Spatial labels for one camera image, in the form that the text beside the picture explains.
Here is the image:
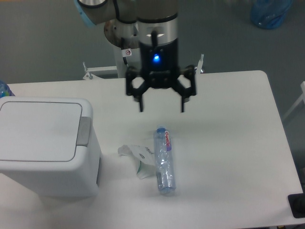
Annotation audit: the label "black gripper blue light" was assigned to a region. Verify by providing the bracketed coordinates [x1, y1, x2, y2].
[125, 39, 197, 113]

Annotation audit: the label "white push-lid trash can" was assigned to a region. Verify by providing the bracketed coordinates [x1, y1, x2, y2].
[0, 96, 102, 197]

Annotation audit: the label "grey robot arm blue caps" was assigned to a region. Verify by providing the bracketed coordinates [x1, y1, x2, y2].
[74, 0, 197, 104]

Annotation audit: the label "crushed clear plastic water bottle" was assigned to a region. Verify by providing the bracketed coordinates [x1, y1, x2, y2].
[153, 126, 176, 196]

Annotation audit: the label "crumpled white paper wrapper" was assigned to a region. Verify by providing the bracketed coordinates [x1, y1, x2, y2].
[117, 145, 156, 179]

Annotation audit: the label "blue water jug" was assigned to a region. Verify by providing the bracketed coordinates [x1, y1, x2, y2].
[250, 0, 294, 30]

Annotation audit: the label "blue bottle at left edge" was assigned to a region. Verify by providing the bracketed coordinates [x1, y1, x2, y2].
[0, 80, 15, 98]

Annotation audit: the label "black device at right edge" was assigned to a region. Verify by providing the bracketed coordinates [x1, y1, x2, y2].
[288, 193, 305, 219]

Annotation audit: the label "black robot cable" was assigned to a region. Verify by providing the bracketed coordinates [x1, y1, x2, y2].
[113, 0, 134, 72]

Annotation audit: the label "white frame at right edge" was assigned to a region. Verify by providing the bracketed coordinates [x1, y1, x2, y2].
[282, 81, 305, 123]

